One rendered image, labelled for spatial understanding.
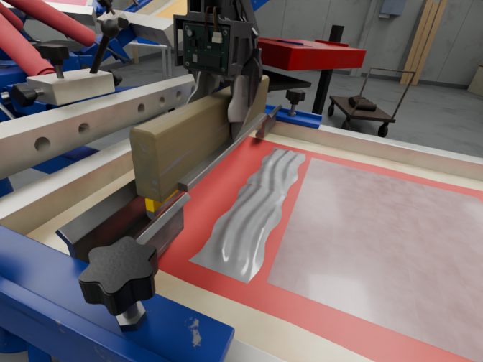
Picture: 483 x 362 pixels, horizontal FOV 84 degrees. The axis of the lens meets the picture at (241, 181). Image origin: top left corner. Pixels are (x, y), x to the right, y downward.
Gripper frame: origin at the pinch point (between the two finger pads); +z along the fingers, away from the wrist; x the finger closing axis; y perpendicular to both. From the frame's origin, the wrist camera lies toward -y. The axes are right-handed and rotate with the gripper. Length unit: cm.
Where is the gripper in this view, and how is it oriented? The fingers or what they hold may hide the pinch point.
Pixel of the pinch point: (223, 126)
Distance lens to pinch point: 41.3
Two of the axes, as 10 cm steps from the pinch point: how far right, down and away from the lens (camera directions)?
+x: 9.3, 2.6, -2.6
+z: -0.9, 8.5, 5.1
